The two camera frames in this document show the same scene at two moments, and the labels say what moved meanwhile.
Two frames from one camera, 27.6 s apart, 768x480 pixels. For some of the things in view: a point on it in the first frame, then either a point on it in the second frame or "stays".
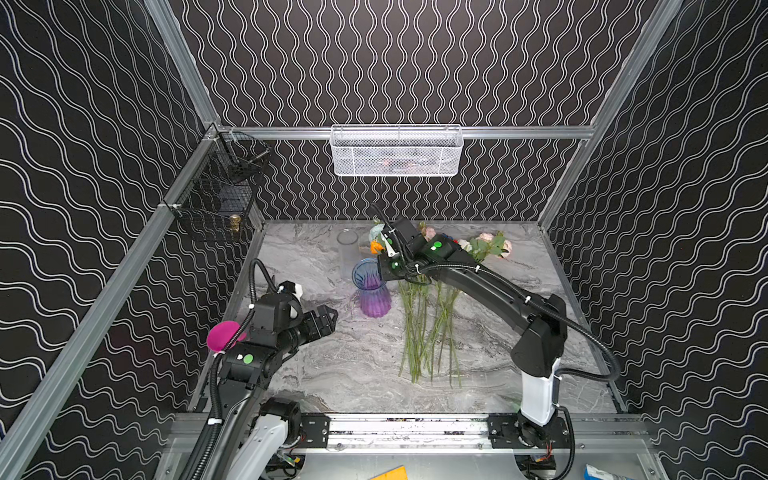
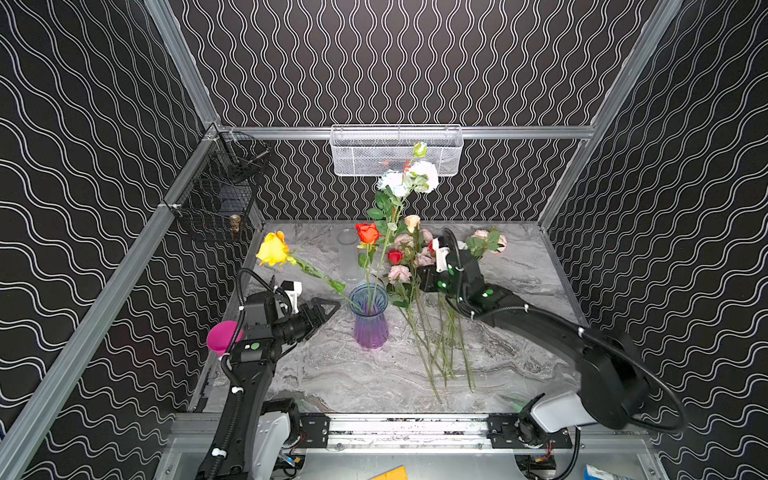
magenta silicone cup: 221,333 stays
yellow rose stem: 375,247 -> 275,251
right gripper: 399,234 -> 450,276
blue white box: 593,473 stays
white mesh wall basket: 396,150 stays
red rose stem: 419,328 -> 369,235
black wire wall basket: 219,198 stays
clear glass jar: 348,240 stays
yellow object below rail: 397,473 stays
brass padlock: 235,222 stays
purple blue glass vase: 375,298 -> 368,300
